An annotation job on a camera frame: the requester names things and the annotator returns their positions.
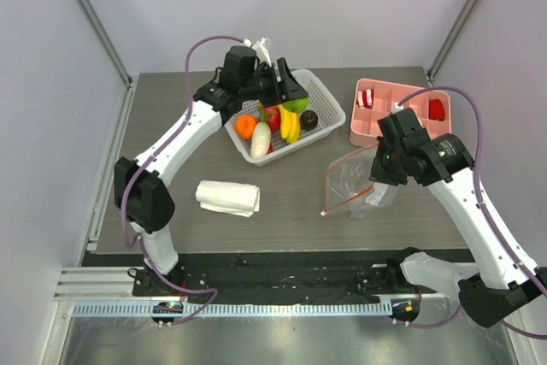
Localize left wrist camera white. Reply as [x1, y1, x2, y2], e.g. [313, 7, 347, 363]
[251, 37, 273, 67]

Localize pink compartment tray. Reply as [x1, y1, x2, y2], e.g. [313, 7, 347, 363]
[350, 79, 451, 147]

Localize white fake radish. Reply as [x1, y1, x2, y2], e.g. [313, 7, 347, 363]
[250, 122, 271, 159]

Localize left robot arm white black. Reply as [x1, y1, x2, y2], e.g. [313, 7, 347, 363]
[114, 45, 309, 296]

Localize dark brown fake fruit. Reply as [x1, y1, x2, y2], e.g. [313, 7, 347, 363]
[299, 110, 319, 131]

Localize purple cable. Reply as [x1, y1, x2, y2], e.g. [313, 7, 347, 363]
[121, 34, 253, 326]
[392, 85, 547, 341]

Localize yellow fake banana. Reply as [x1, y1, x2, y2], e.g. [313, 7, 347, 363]
[258, 103, 299, 144]

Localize red white striped item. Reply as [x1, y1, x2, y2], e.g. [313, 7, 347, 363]
[356, 88, 374, 109]

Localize folded white towel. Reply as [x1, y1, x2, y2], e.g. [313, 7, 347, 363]
[195, 180, 261, 218]

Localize white slotted cable duct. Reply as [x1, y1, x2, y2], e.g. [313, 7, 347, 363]
[72, 300, 392, 318]

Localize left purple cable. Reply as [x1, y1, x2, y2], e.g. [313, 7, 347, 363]
[121, 34, 253, 326]

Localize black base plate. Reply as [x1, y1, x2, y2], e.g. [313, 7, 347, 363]
[127, 250, 423, 306]

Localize white perforated plastic basket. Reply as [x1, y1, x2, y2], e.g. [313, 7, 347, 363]
[225, 69, 346, 167]

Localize red item right compartment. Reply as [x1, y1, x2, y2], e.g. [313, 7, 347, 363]
[428, 99, 446, 121]

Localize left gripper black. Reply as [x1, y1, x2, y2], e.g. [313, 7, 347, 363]
[241, 60, 309, 109]

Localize orange fake fruit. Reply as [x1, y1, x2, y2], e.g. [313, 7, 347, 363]
[234, 114, 259, 140]

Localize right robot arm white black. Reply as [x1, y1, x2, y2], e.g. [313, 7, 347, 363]
[370, 109, 546, 327]

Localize clear zip bag orange seal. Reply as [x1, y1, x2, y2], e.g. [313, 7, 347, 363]
[320, 144, 397, 219]

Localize green fake fruit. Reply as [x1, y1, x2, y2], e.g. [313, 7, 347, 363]
[282, 97, 309, 113]

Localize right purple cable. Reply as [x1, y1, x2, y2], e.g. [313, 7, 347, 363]
[392, 85, 547, 341]

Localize red fake apple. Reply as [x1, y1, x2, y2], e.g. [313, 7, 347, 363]
[261, 106, 281, 132]

